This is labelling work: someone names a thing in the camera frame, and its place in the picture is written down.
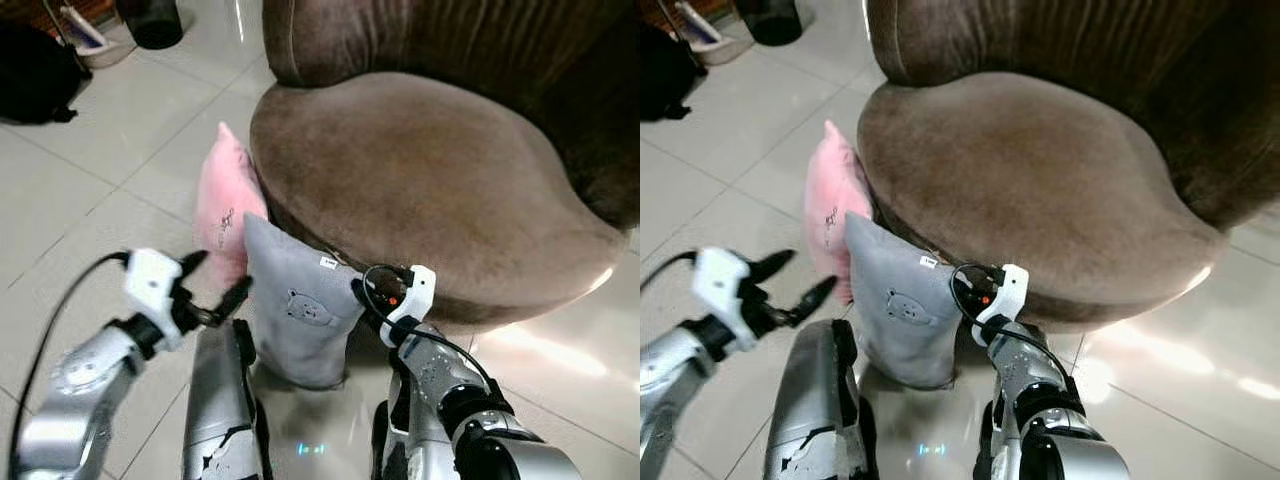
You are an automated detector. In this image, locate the pink pillow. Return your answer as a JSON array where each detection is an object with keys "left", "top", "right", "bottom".
[
  {"left": 803, "top": 119, "right": 874, "bottom": 304},
  {"left": 193, "top": 122, "right": 269, "bottom": 292}
]

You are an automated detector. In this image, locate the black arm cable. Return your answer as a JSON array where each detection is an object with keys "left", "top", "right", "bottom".
[
  {"left": 361, "top": 264, "right": 493, "bottom": 389},
  {"left": 7, "top": 251, "right": 132, "bottom": 473},
  {"left": 949, "top": 262, "right": 1083, "bottom": 389},
  {"left": 640, "top": 249, "right": 699, "bottom": 293}
]

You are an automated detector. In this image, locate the beige tray with white item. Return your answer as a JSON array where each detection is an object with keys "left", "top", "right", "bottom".
[
  {"left": 671, "top": 0, "right": 748, "bottom": 67},
  {"left": 58, "top": 4, "right": 138, "bottom": 70}
]

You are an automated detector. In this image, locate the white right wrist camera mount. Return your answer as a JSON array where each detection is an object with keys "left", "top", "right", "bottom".
[
  {"left": 380, "top": 264, "right": 438, "bottom": 348},
  {"left": 973, "top": 263, "right": 1030, "bottom": 347}
]

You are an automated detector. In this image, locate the black round bin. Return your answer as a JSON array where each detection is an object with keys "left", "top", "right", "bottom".
[
  {"left": 734, "top": 0, "right": 804, "bottom": 47},
  {"left": 114, "top": 0, "right": 185, "bottom": 51}
]

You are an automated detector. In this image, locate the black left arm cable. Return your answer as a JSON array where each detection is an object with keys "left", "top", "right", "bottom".
[
  {"left": 640, "top": 249, "right": 699, "bottom": 293},
  {"left": 7, "top": 251, "right": 132, "bottom": 473}
]

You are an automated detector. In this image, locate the grey pillow with bear print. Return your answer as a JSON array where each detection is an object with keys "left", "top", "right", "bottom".
[
  {"left": 844, "top": 211, "right": 968, "bottom": 390},
  {"left": 243, "top": 212, "right": 367, "bottom": 390}
]

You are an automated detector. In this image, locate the brown velvet sofa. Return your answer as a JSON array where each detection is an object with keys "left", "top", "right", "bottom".
[
  {"left": 249, "top": 0, "right": 641, "bottom": 332},
  {"left": 857, "top": 0, "right": 1280, "bottom": 333}
]

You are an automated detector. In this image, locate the silver right robot leg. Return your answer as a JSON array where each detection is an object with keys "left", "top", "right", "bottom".
[
  {"left": 371, "top": 398, "right": 453, "bottom": 480},
  {"left": 974, "top": 398, "right": 1023, "bottom": 480}
]

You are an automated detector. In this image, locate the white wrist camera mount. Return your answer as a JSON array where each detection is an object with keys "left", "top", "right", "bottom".
[
  {"left": 692, "top": 247, "right": 754, "bottom": 352},
  {"left": 123, "top": 248, "right": 187, "bottom": 352},
  {"left": 973, "top": 263, "right": 1030, "bottom": 347},
  {"left": 380, "top": 264, "right": 438, "bottom": 348}
]

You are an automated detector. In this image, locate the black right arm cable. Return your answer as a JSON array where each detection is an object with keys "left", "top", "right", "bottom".
[
  {"left": 949, "top": 262, "right": 1083, "bottom": 389},
  {"left": 361, "top": 264, "right": 493, "bottom": 389}
]

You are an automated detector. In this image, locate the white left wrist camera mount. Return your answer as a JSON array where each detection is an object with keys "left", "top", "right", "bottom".
[
  {"left": 123, "top": 248, "right": 187, "bottom": 352},
  {"left": 692, "top": 247, "right": 754, "bottom": 352}
]

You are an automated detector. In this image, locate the black bag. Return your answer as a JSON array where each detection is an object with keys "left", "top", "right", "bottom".
[
  {"left": 0, "top": 18, "right": 94, "bottom": 126},
  {"left": 640, "top": 20, "right": 708, "bottom": 122}
]

